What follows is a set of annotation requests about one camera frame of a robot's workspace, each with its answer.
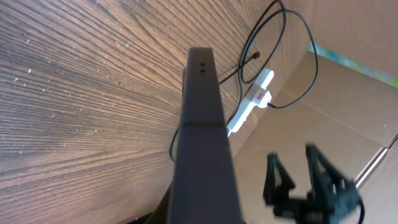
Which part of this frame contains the black USB charging cable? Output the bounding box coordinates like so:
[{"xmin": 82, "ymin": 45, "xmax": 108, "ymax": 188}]
[{"xmin": 169, "ymin": 0, "xmax": 320, "ymax": 162}]

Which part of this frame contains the brown cardboard box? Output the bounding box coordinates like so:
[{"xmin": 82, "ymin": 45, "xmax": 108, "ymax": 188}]
[{"xmin": 234, "ymin": 1, "xmax": 397, "ymax": 223}]

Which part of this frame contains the Samsung Galaxy smartphone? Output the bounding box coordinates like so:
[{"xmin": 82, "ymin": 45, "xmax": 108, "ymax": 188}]
[{"xmin": 167, "ymin": 47, "xmax": 243, "ymax": 223}]

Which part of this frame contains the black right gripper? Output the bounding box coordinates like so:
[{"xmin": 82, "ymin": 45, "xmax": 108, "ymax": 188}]
[{"xmin": 263, "ymin": 143, "xmax": 363, "ymax": 224}]

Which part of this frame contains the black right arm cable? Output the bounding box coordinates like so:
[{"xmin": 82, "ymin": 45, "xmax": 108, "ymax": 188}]
[{"xmin": 356, "ymin": 198, "xmax": 365, "ymax": 224}]

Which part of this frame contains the white charger plug adapter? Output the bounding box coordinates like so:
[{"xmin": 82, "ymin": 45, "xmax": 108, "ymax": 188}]
[{"xmin": 251, "ymin": 88, "xmax": 272, "ymax": 108}]

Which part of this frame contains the white power strip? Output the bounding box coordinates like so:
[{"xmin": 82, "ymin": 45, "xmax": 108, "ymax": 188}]
[{"xmin": 227, "ymin": 68, "xmax": 274, "ymax": 134}]

